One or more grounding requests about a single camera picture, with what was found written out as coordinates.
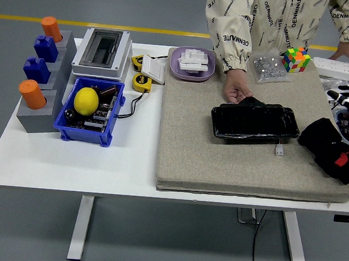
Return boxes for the person's right hand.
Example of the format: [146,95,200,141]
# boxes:
[221,68,256,107]

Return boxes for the black glossy panel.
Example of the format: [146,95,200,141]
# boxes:
[208,93,303,151]

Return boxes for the black rag with red tag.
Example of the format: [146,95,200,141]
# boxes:
[294,115,349,186]

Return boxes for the white power strip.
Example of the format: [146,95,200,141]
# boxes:
[311,55,349,84]

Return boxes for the clear plastic bag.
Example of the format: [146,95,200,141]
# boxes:
[318,74,349,112]

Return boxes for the clear bag of metal nuts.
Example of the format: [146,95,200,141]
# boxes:
[249,47,295,87]

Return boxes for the colourful puzzle cube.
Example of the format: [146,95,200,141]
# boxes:
[280,45,312,75]

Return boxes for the purple dish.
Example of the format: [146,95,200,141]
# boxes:
[168,45,217,84]

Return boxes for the grey-brown mat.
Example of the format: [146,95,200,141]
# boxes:
[154,46,349,207]

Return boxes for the person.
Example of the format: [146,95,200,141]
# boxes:
[200,0,349,83]

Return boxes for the yellow tape measure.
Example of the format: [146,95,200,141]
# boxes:
[130,54,145,72]
[131,72,154,93]

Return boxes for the black table control box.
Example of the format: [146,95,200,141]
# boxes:
[332,214,349,234]

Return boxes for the dark electronic parts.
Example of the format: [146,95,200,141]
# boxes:
[63,80,120,133]

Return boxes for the yellow lemon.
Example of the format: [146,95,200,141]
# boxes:
[72,86,101,118]

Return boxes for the white table leg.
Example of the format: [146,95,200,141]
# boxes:
[66,194,95,261]
[278,210,313,261]

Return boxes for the blue plastic bin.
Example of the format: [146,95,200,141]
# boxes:
[51,75,127,149]

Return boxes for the blue block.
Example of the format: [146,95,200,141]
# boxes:
[32,34,60,64]
[22,55,52,85]

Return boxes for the orange cylinder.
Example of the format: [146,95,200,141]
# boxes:
[16,78,48,111]
[39,16,65,43]

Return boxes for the grey stepped block holder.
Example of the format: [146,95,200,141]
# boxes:
[14,27,80,137]

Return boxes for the stack of white switch parts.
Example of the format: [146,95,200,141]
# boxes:
[175,46,212,76]

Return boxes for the white wall switch plate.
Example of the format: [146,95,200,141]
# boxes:
[140,55,168,85]

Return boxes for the thin black cable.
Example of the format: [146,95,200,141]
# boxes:
[115,88,145,121]

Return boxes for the grey electrical enclosure box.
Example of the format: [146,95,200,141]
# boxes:
[70,26,134,82]

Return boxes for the metal bracket under table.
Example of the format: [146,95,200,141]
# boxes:
[236,207,262,225]

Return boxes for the black power cable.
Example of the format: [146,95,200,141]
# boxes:
[251,208,268,261]

